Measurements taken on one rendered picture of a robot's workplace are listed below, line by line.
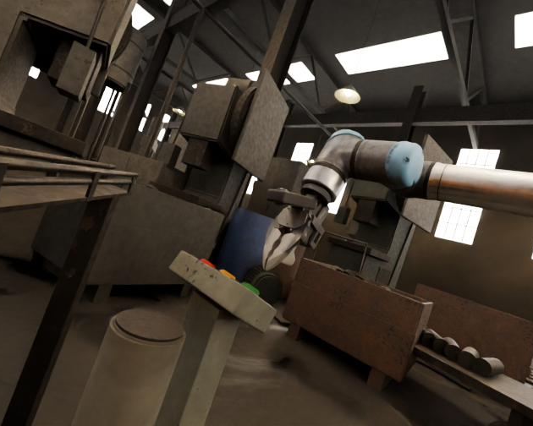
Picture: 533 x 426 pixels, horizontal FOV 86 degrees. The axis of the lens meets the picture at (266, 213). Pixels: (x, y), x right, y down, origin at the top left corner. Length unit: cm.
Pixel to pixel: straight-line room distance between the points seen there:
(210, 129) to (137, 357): 308
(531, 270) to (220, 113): 1034
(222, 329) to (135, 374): 19
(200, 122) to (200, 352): 311
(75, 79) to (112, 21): 56
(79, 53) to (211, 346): 196
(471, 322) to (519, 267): 818
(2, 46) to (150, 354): 223
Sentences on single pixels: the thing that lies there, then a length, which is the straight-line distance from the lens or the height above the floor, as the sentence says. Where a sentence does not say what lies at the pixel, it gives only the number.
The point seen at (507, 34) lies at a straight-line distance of 1070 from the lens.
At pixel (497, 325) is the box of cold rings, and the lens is 363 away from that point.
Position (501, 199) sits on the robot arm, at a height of 93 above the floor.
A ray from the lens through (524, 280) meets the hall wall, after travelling 1168.
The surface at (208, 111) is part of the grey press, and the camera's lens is 354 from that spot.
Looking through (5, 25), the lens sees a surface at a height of 136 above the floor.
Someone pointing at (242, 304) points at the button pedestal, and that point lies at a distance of 52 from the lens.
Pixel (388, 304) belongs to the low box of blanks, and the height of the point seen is 53.
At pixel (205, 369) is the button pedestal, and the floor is 43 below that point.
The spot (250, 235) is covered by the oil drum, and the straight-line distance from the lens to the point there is 307.
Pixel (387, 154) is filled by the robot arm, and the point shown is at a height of 95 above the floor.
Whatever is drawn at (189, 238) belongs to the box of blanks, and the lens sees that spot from 225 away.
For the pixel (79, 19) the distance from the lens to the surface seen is 255.
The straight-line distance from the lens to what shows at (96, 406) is 54.
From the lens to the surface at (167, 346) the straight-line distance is 49.
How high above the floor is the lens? 72
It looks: 4 degrees up
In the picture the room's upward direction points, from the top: 19 degrees clockwise
